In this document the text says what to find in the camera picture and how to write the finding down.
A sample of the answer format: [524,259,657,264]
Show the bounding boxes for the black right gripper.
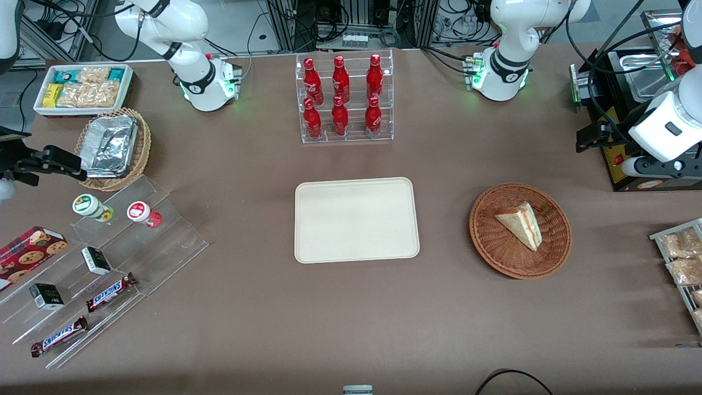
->
[11,145,88,184]

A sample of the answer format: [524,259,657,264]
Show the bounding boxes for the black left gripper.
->
[576,123,631,154]

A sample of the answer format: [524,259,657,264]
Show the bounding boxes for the triangular sandwich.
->
[495,201,544,252]

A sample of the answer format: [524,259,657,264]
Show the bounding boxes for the oval light wicker basket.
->
[74,107,152,193]

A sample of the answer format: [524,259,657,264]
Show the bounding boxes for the tray of packaged snacks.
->
[649,218,702,335]

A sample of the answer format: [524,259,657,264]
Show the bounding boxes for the round brown wicker basket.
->
[469,182,573,280]

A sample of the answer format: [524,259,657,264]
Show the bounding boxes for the cream rectangular plastic tray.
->
[295,177,421,264]

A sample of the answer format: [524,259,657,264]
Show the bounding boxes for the green lid white cup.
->
[72,194,115,223]

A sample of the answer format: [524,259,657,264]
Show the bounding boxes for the silver foil container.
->
[81,115,139,178]

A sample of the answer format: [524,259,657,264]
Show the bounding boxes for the black hot food display case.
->
[569,8,702,193]

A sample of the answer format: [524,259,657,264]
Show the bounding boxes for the white rectangular snack bin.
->
[34,64,134,118]

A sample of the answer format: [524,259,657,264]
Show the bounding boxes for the clear bag of nuts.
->
[57,82,120,108]
[77,66,111,86]

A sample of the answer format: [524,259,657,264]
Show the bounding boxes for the red lid white cup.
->
[127,201,162,229]

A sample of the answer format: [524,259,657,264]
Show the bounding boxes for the stainless steel food pan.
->
[619,52,681,103]

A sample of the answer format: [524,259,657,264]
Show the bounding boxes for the red plaid cookie box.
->
[0,225,69,292]

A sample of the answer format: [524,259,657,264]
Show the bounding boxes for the small black carton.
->
[81,246,113,276]
[29,283,65,311]

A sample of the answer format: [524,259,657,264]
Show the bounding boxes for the red sausage on skewer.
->
[673,30,696,76]

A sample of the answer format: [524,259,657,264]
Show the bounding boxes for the clear acrylic stepped display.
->
[0,174,210,370]

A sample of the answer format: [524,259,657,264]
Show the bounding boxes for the Snickers chocolate bar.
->
[30,315,89,358]
[86,272,138,313]

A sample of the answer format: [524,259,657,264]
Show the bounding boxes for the red cola bottle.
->
[365,96,382,138]
[303,98,322,139]
[331,95,349,137]
[366,53,384,100]
[303,58,324,105]
[332,55,350,104]

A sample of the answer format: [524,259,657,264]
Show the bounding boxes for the clear acrylic bottle rack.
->
[295,48,394,144]

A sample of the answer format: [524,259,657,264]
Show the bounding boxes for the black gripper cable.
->
[565,0,702,143]

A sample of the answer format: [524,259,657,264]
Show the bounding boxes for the black looped table cable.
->
[474,368,554,395]

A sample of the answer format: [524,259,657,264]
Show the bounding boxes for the aluminium frame equipment rack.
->
[267,0,439,51]

